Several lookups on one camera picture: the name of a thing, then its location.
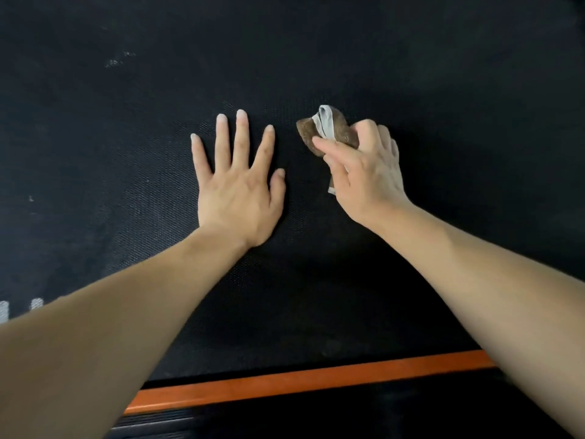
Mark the person's right hand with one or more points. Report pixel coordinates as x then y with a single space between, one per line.
370 187

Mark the person's left hand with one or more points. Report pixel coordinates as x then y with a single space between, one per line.
237 201

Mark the brown and grey cleaning cloth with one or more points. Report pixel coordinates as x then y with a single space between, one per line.
315 127

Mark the person's left forearm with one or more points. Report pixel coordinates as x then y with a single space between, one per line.
91 329

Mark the person's right forearm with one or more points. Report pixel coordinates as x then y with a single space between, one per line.
493 292

